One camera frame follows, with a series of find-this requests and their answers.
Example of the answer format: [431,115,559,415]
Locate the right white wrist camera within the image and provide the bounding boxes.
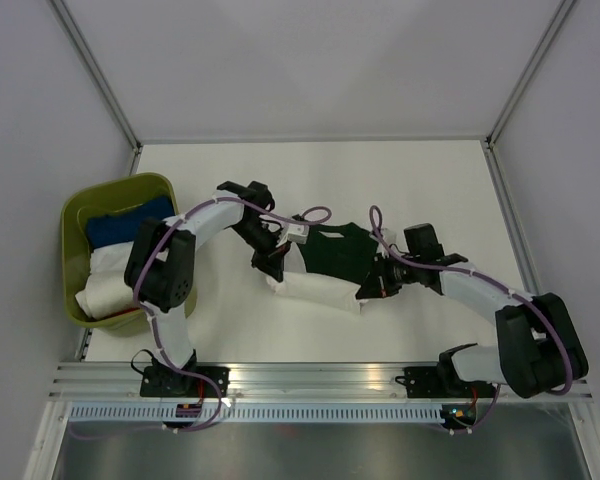
[377,228,398,253]

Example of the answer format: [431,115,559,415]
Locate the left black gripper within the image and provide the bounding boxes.
[229,219,290,283]

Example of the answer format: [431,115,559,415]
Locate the olive green plastic bin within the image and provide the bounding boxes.
[61,173,179,337]

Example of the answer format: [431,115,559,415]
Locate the left aluminium frame post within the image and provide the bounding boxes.
[48,0,142,153]

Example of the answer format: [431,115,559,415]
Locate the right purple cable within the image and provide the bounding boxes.
[368,204,576,436]

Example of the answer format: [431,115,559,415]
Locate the white green raglan t-shirt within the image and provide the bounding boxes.
[265,223,378,315]

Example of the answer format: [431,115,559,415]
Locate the right aluminium frame post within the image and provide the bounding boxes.
[484,0,579,149]

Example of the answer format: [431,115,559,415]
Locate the white slotted cable duct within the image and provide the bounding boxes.
[70,402,443,424]

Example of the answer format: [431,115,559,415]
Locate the aluminium mounting rail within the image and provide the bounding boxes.
[49,360,592,400]

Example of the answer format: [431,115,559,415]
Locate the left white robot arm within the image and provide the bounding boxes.
[124,181,290,396]

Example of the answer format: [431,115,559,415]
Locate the red item in bin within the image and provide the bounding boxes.
[118,307,140,315]

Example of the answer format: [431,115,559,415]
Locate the purple cable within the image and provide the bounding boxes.
[132,197,332,436]
[368,204,576,436]

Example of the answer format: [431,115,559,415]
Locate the blue folded t-shirt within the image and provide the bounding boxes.
[85,196,175,249]

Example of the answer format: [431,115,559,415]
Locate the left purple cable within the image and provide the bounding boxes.
[132,197,332,436]

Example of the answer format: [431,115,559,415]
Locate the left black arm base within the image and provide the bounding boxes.
[140,363,230,399]

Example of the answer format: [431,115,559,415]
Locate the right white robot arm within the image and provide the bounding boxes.
[356,224,589,398]

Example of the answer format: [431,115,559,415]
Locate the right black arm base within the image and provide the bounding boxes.
[394,366,496,400]

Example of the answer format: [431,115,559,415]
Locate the aluminium frame post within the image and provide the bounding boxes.
[48,0,142,153]
[484,0,579,149]

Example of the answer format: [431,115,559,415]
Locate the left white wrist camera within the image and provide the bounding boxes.
[278,223,310,246]

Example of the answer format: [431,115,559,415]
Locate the white rolled t-shirt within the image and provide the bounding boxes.
[75,242,136,321]

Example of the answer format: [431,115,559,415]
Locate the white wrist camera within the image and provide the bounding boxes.
[278,223,310,246]
[377,228,398,253]

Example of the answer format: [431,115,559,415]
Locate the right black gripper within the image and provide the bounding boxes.
[357,251,420,299]

